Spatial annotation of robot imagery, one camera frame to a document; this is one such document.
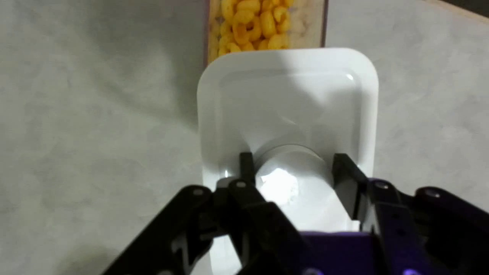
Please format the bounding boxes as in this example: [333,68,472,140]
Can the clear plastic food container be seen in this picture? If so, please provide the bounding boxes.
[203,0,330,65]

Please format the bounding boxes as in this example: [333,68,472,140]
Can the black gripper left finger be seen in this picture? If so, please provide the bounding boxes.
[100,151,311,275]

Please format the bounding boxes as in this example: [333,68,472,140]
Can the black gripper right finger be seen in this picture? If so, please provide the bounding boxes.
[331,151,489,275]

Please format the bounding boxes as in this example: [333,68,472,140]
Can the white lid with round button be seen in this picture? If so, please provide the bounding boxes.
[195,45,380,275]

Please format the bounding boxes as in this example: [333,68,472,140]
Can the clear container with yellow snacks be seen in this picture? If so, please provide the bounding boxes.
[209,0,307,57]

